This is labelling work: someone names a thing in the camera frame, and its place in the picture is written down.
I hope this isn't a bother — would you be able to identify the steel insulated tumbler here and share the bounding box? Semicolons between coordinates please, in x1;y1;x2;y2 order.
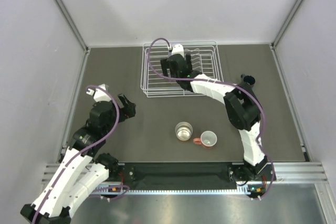
175;122;193;141

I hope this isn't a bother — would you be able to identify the pink handled mug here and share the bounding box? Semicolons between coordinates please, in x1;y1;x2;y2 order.
193;131;217;148

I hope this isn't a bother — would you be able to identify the white wire dish rack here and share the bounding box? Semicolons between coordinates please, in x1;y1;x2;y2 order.
140;40;225;99

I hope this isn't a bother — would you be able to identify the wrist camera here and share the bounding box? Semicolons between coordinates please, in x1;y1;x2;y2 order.
169;44;184;57
86;84;111;102

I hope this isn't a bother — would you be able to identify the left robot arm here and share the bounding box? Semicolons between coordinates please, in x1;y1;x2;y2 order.
20;90;136;223

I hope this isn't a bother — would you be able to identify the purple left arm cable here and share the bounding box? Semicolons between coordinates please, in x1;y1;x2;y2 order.
31;84;131;224

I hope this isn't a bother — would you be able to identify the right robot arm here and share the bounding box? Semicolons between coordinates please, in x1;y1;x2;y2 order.
160;54;267;180

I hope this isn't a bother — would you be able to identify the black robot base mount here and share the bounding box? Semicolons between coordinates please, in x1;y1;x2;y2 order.
109;162;276;192

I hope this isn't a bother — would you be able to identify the dark blue mug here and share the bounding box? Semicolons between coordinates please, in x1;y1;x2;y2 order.
240;74;256;87

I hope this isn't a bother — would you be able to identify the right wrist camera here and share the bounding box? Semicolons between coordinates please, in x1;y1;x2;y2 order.
169;44;184;57

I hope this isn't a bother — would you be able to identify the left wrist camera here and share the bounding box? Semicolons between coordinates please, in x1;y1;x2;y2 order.
86;84;111;102

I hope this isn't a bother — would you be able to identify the slotted cable duct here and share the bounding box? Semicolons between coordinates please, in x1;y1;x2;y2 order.
92;185;250;195

